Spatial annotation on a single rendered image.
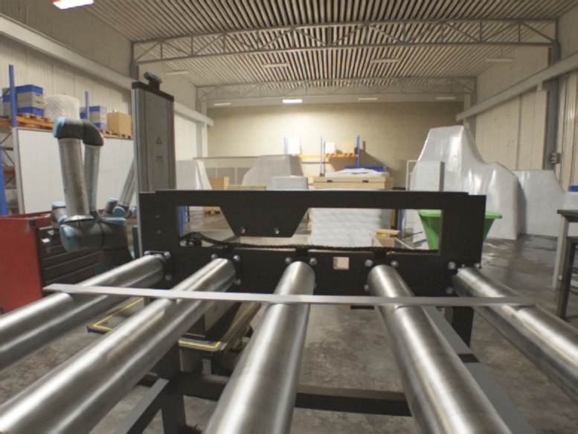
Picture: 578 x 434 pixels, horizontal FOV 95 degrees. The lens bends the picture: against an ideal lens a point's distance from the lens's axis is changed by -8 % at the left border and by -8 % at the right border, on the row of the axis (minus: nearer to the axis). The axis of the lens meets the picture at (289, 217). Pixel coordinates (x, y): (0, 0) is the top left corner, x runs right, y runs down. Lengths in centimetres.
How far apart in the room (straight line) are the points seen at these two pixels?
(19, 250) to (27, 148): 262
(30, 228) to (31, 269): 32
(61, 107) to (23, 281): 973
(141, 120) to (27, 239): 135
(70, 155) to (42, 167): 337
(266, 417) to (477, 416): 26
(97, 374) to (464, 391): 55
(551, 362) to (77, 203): 195
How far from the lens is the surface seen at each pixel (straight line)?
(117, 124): 1416
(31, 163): 526
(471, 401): 50
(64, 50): 1392
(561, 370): 74
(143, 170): 189
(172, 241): 126
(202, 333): 176
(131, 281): 108
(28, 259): 281
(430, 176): 461
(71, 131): 196
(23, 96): 1170
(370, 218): 430
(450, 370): 54
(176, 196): 121
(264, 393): 46
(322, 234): 458
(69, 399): 55
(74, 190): 189
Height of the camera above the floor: 120
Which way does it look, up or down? 7 degrees down
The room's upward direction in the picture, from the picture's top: straight up
